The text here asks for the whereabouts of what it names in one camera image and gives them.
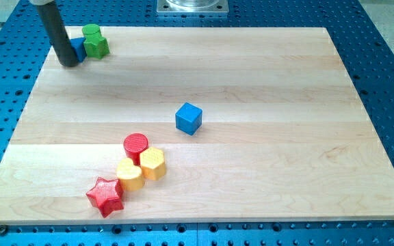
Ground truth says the yellow hexagon block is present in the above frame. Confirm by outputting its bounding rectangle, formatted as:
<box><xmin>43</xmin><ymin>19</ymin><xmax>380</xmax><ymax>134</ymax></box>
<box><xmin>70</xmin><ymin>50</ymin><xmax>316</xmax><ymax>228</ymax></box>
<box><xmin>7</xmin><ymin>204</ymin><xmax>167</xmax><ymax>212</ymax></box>
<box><xmin>140</xmin><ymin>147</ymin><xmax>166</xmax><ymax>180</ymax></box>

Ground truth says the yellow heart block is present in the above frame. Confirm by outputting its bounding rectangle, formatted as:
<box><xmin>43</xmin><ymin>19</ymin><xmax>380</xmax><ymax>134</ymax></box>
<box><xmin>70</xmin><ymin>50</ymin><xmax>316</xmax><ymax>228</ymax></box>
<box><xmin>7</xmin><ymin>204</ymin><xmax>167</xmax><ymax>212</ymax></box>
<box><xmin>116</xmin><ymin>158</ymin><xmax>145</xmax><ymax>191</ymax></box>

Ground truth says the blue cube block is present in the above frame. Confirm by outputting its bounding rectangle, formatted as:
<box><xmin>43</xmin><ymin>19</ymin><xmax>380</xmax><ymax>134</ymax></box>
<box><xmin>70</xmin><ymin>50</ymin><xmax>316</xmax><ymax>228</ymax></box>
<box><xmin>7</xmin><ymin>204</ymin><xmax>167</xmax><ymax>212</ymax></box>
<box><xmin>175</xmin><ymin>102</ymin><xmax>202</xmax><ymax>135</ymax></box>

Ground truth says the red cylinder block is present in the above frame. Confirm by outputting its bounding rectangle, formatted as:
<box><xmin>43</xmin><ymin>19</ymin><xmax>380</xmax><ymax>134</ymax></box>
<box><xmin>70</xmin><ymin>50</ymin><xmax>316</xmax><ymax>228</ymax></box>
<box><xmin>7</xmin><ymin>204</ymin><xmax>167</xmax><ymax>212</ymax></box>
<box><xmin>123</xmin><ymin>133</ymin><xmax>149</xmax><ymax>165</ymax></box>

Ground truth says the blue perforated metal table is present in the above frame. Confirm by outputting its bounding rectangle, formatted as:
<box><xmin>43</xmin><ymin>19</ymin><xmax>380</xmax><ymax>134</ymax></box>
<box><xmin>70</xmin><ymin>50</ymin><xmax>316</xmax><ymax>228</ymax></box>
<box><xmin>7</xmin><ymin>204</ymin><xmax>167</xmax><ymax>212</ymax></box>
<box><xmin>0</xmin><ymin>0</ymin><xmax>394</xmax><ymax>245</ymax></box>

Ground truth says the blue triangle block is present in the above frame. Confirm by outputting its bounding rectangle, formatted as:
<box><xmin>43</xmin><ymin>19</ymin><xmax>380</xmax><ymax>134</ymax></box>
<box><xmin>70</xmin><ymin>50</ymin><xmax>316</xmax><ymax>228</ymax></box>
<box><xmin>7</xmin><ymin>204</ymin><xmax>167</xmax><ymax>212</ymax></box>
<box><xmin>70</xmin><ymin>38</ymin><xmax>87</xmax><ymax>63</ymax></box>

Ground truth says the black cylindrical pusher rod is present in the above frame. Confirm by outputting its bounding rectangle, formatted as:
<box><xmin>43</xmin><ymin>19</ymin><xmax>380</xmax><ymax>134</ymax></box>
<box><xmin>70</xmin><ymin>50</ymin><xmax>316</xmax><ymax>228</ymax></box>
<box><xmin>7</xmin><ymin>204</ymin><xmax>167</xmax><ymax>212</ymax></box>
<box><xmin>29</xmin><ymin>0</ymin><xmax>79</xmax><ymax>67</ymax></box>

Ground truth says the light wooden board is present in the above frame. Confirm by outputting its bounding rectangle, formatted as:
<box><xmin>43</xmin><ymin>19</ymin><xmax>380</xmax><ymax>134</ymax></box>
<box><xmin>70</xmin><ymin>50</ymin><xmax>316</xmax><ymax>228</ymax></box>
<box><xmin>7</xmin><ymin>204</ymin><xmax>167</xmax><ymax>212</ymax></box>
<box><xmin>0</xmin><ymin>27</ymin><xmax>394</xmax><ymax>225</ymax></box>

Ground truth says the green star block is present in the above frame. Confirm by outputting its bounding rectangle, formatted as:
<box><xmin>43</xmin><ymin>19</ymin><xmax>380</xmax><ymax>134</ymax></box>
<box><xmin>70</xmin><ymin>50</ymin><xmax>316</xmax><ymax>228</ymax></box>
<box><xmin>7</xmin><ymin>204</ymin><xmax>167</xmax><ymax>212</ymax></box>
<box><xmin>83</xmin><ymin>36</ymin><xmax>110</xmax><ymax>59</ymax></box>

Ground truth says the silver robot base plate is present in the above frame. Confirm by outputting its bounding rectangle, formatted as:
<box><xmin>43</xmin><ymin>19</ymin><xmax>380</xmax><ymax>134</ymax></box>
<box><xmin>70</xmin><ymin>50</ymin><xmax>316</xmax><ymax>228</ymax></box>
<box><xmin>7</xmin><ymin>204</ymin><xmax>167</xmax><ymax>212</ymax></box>
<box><xmin>157</xmin><ymin>0</ymin><xmax>229</xmax><ymax>14</ymax></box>

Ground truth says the green cylinder block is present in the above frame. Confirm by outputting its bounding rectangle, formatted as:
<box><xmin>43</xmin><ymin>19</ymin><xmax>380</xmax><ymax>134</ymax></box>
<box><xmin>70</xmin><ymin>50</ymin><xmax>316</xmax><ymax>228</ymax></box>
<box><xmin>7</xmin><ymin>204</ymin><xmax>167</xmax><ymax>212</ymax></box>
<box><xmin>81</xmin><ymin>23</ymin><xmax>101</xmax><ymax>39</ymax></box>

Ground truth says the red star block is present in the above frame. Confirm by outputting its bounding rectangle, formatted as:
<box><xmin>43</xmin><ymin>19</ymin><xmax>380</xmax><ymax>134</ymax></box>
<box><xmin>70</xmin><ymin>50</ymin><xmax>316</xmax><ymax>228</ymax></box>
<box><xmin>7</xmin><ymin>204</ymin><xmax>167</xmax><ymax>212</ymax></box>
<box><xmin>86</xmin><ymin>177</ymin><xmax>124</xmax><ymax>218</ymax></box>

